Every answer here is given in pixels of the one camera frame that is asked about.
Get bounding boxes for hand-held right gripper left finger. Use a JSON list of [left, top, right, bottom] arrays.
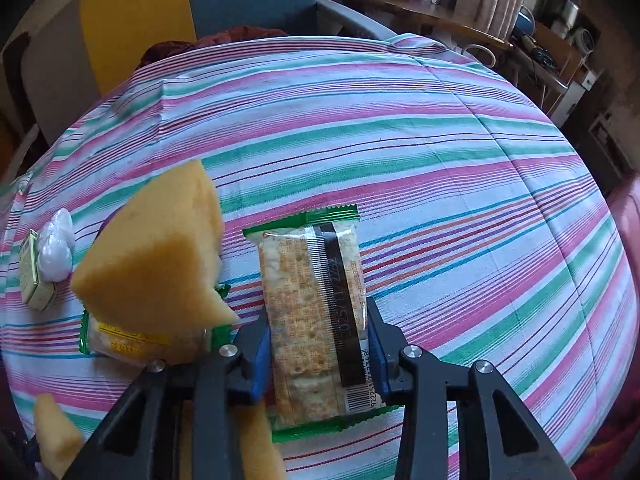
[[62, 310, 273, 480]]

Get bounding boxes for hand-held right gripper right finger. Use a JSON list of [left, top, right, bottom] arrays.
[[365, 297, 576, 480]]

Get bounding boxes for green cracker packet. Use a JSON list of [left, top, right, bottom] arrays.
[[242, 203, 403, 443], [77, 284, 233, 366]]

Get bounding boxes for yellow sponge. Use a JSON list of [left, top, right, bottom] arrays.
[[70, 159, 241, 366], [235, 402, 288, 480], [34, 394, 83, 478]]

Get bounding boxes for white plastic bag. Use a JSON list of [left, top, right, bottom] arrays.
[[39, 208, 76, 281]]

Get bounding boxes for small green white box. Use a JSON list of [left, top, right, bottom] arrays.
[[20, 229, 57, 311]]

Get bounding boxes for striped bedsheet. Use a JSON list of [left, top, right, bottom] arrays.
[[0, 32, 640, 476]]

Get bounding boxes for dark red cloth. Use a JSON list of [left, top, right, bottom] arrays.
[[137, 27, 291, 68]]

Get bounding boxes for wooden desk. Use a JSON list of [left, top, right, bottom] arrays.
[[340, 0, 516, 51]]

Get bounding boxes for grey yellow blue armchair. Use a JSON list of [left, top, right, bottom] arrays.
[[0, 0, 401, 171]]

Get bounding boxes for cardboard box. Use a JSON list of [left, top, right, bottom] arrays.
[[530, 22, 586, 76]]

